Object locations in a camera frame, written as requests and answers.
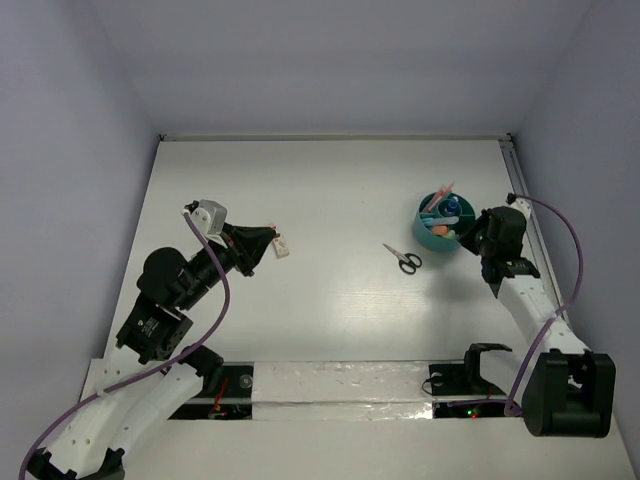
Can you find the blue highlighter marker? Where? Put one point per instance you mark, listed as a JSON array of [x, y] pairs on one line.
[[432, 221]]

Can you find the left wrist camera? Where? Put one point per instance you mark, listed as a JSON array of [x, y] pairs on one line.
[[207, 216]]

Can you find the black handled scissors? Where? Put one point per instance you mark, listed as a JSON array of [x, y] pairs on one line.
[[408, 262]]

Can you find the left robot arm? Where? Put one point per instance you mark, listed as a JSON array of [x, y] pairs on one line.
[[151, 372]]

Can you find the teal round organizer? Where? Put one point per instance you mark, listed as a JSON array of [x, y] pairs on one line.
[[428, 240]]

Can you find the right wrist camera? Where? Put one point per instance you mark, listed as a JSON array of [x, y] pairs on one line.
[[520, 204]]

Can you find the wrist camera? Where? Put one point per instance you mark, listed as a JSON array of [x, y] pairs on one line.
[[207, 216], [520, 204]]

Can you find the white staple box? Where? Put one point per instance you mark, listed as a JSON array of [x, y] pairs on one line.
[[281, 248]]

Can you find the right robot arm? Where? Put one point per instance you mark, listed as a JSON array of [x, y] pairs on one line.
[[561, 388]]

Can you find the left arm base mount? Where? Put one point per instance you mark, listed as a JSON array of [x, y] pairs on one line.
[[227, 389]]

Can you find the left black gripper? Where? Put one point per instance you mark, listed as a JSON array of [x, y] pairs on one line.
[[235, 250]]

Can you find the orange highlighter marker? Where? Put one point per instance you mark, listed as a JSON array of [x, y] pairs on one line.
[[443, 231]]

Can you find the clear bottle blue cap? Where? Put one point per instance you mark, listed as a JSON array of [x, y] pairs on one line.
[[452, 207]]

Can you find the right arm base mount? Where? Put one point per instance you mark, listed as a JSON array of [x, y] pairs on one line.
[[475, 387]]

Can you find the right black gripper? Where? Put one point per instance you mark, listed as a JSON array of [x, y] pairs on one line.
[[467, 238]]

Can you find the purple pen red tip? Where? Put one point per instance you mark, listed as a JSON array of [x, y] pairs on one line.
[[442, 193]]

